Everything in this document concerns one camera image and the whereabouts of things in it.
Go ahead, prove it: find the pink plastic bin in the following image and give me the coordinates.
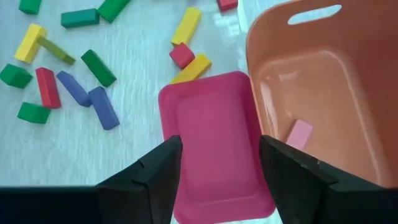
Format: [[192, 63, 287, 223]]
[[157, 70, 277, 224]]

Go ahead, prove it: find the red long block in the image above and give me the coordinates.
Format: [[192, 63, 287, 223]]
[[35, 67, 62, 110]]

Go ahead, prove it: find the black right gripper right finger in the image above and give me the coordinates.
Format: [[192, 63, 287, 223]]
[[259, 134, 398, 224]]

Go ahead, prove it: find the orange plastic basket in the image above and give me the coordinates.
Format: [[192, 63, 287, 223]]
[[245, 0, 398, 189]]

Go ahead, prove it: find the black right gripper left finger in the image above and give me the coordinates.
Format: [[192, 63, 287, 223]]
[[0, 134, 183, 224]]

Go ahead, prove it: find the pale pink long block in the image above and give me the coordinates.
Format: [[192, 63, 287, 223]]
[[285, 119, 314, 151]]

